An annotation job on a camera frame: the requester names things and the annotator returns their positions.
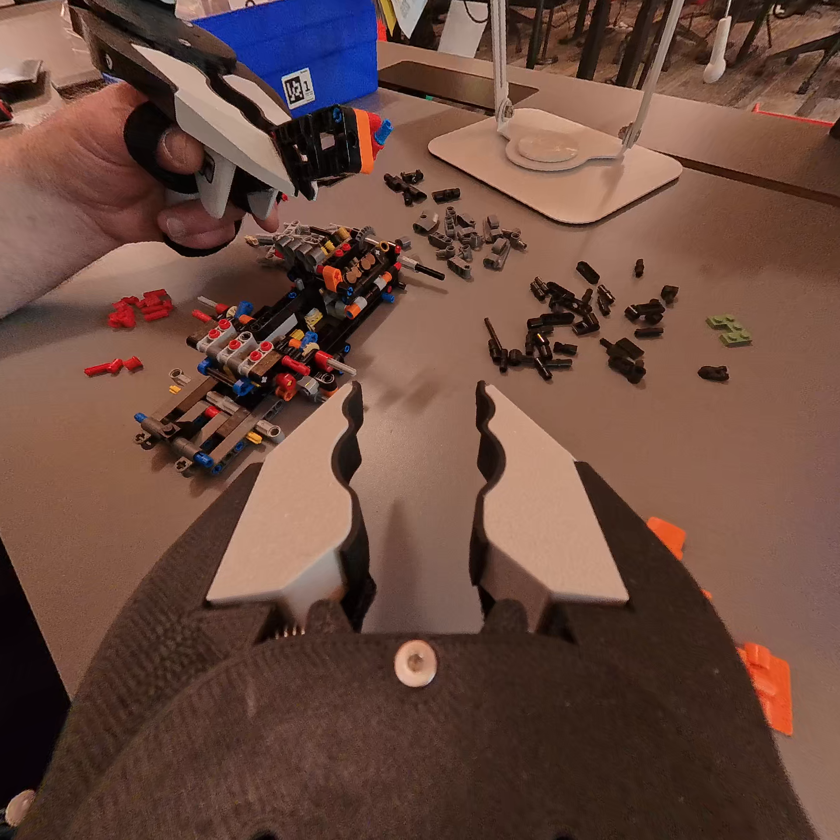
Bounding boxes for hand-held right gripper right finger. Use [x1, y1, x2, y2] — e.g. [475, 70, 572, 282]
[469, 381, 631, 634]

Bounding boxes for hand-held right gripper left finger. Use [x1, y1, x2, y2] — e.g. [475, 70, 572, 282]
[205, 381, 378, 634]

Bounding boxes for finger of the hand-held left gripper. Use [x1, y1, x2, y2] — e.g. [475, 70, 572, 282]
[130, 43, 299, 198]
[209, 72, 294, 132]

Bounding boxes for black lego frame assembly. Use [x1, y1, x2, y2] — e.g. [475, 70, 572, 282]
[274, 104, 395, 201]

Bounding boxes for pile of black lego pieces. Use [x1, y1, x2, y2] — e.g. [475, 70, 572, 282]
[484, 259, 680, 385]

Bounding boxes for multicoloured lego chassis model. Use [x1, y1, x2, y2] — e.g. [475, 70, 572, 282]
[134, 220, 447, 475]

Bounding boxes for pile of red lego pieces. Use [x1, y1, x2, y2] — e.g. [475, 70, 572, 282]
[108, 289, 175, 329]

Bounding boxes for pile of grey lego pieces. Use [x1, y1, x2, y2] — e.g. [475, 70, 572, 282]
[412, 205, 529, 283]

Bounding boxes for person's left hand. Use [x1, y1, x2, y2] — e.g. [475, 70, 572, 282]
[39, 82, 282, 299]

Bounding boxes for blue plastic bin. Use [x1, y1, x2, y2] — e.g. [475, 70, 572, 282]
[190, 0, 380, 120]

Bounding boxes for white paper sheet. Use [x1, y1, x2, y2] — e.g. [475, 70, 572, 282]
[394, 0, 490, 59]

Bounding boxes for white desk stand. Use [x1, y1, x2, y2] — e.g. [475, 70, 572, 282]
[428, 0, 685, 225]

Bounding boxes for black table legs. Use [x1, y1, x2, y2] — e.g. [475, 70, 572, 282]
[577, 0, 660, 89]

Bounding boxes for white hanging handle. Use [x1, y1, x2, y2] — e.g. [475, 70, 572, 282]
[702, 16, 733, 84]

